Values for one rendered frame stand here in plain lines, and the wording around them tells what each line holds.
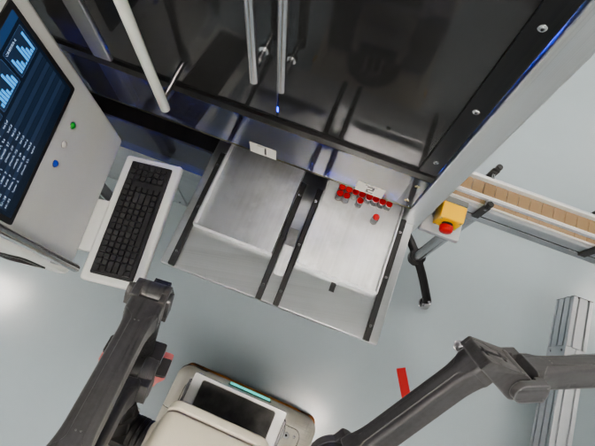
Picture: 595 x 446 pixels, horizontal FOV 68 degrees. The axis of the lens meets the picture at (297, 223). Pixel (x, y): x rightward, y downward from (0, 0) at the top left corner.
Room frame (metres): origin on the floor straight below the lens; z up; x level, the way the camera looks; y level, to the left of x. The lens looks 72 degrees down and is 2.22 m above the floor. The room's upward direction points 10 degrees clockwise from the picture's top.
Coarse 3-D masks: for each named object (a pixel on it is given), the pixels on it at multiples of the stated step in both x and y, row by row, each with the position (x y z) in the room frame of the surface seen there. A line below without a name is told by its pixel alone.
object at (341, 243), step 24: (336, 192) 0.57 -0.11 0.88; (336, 216) 0.49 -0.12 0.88; (360, 216) 0.50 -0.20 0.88; (384, 216) 0.52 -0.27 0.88; (312, 240) 0.40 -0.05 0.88; (336, 240) 0.41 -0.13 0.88; (360, 240) 0.42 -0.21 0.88; (384, 240) 0.44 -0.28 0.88; (312, 264) 0.32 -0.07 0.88; (336, 264) 0.33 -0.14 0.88; (360, 264) 0.35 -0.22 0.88; (384, 264) 0.35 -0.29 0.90; (360, 288) 0.27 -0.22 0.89
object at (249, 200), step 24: (240, 168) 0.60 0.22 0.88; (264, 168) 0.61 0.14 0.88; (288, 168) 0.63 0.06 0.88; (216, 192) 0.50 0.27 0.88; (240, 192) 0.51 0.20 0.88; (264, 192) 0.53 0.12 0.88; (288, 192) 0.54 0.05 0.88; (216, 216) 0.42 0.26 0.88; (240, 216) 0.43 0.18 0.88; (264, 216) 0.45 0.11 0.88; (240, 240) 0.35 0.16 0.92; (264, 240) 0.37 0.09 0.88
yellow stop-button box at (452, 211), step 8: (448, 200) 0.54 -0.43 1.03; (456, 200) 0.55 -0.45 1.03; (440, 208) 0.52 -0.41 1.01; (448, 208) 0.52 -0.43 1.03; (456, 208) 0.52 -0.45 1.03; (464, 208) 0.52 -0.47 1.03; (440, 216) 0.49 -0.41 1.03; (448, 216) 0.49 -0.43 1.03; (456, 216) 0.50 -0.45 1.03; (464, 216) 0.50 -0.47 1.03; (456, 224) 0.48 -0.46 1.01
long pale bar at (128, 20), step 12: (120, 0) 0.59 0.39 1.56; (120, 12) 0.58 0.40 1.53; (132, 12) 0.60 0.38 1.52; (132, 24) 0.59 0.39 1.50; (132, 36) 0.58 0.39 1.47; (144, 48) 0.59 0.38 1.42; (144, 60) 0.59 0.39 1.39; (144, 72) 0.59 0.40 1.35; (156, 84) 0.59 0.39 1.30; (168, 84) 0.64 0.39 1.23; (156, 96) 0.59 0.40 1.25; (168, 108) 0.59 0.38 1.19
